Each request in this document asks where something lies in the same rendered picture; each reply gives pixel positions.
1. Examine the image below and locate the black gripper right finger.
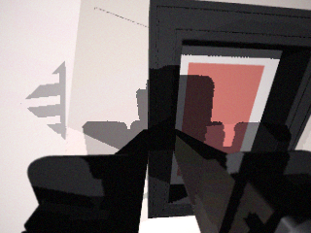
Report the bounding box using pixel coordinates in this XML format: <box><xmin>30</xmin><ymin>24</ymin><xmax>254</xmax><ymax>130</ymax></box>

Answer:
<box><xmin>173</xmin><ymin>129</ymin><xmax>311</xmax><ymax>233</ymax></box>

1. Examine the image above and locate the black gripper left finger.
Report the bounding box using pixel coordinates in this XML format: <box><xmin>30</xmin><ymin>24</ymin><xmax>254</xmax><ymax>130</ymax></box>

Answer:
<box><xmin>26</xmin><ymin>129</ymin><xmax>149</xmax><ymax>233</ymax></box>

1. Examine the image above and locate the dark grey picture frame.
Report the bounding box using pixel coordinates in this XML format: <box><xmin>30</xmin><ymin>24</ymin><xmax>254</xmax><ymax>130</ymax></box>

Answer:
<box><xmin>147</xmin><ymin>0</ymin><xmax>311</xmax><ymax>218</ymax></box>

